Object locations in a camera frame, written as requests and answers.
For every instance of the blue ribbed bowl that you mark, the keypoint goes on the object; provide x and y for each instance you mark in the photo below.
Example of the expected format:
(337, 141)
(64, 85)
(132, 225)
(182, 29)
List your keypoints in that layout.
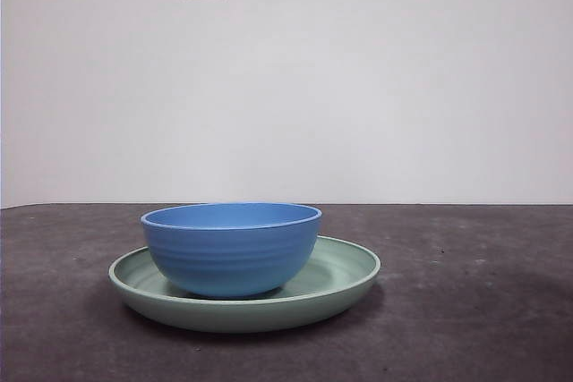
(228, 257)

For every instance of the green round plate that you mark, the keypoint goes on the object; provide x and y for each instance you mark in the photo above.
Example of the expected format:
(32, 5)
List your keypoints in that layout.
(242, 315)

